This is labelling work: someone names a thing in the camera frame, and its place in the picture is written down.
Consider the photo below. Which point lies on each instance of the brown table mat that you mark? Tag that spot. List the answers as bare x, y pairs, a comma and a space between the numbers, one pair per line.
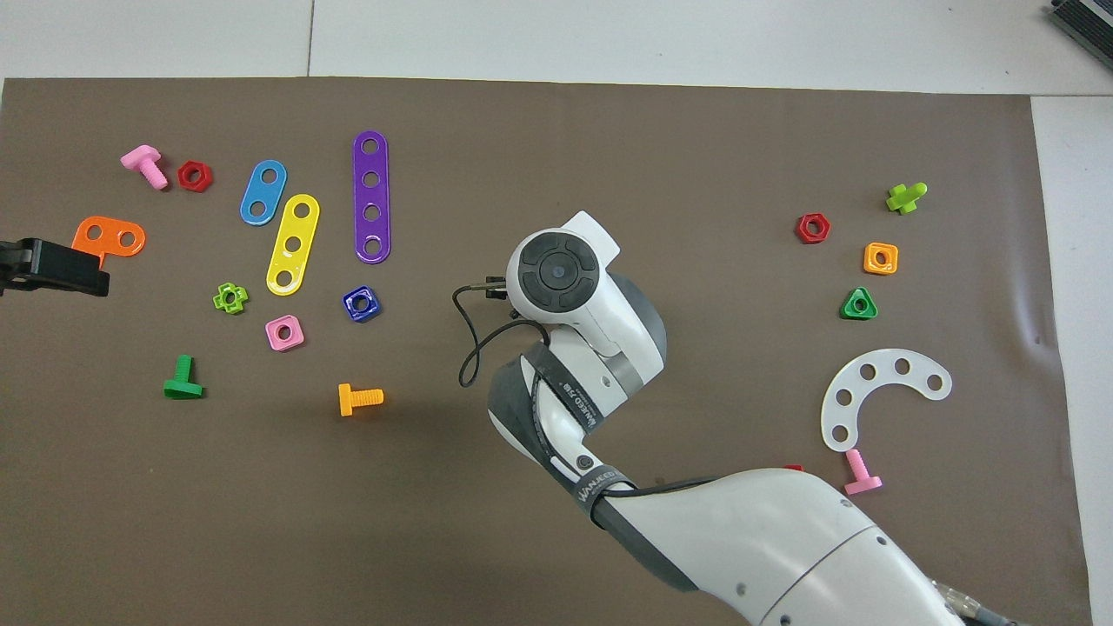
261, 522

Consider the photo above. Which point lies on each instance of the white curved five-hole plate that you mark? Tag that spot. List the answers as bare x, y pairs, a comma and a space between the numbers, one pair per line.
885, 366

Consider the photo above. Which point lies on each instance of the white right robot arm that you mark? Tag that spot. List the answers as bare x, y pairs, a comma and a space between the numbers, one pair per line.
783, 539

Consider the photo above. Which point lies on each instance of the green plastic bolt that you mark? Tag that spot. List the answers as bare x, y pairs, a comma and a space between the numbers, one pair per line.
183, 369

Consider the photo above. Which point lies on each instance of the purple four-hole plastic strip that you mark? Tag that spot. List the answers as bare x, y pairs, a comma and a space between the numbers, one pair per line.
371, 196

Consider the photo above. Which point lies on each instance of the pink square plastic nut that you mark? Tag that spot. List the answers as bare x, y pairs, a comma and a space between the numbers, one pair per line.
271, 326

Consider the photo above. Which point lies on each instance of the orange square plastic nut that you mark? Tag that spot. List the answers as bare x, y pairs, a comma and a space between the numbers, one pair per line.
869, 258

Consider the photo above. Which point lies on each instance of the dark ribbed metal device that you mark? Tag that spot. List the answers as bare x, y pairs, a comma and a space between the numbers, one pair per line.
1087, 17

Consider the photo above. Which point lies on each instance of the blue square plastic nut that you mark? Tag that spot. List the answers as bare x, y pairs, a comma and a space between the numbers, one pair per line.
350, 309

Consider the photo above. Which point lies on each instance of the orange plastic bolt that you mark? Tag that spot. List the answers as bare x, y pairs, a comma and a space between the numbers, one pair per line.
365, 398

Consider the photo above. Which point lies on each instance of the red hexagonal plastic nut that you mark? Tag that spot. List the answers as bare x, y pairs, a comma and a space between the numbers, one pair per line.
184, 170
801, 223

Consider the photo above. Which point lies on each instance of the lime cross-head plastic bolt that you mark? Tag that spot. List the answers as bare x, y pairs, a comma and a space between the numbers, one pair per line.
904, 200

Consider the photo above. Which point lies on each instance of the lime cross-shaped plastic nut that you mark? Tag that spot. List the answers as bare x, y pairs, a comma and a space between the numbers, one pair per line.
217, 300

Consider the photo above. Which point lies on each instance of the green triangular plastic nut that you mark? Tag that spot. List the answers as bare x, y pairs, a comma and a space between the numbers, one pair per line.
848, 310

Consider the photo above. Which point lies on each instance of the yellow three-hole plastic strip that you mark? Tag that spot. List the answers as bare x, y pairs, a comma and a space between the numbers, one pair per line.
297, 227

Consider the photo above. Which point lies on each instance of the pink plastic bolt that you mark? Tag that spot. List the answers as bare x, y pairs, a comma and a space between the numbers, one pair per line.
856, 465
143, 161

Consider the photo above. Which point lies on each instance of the orange heart-shaped plastic plate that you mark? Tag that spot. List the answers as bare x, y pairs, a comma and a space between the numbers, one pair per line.
111, 236

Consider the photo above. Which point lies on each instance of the blue two-hole plastic strip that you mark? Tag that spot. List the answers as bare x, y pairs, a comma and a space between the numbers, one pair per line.
263, 192

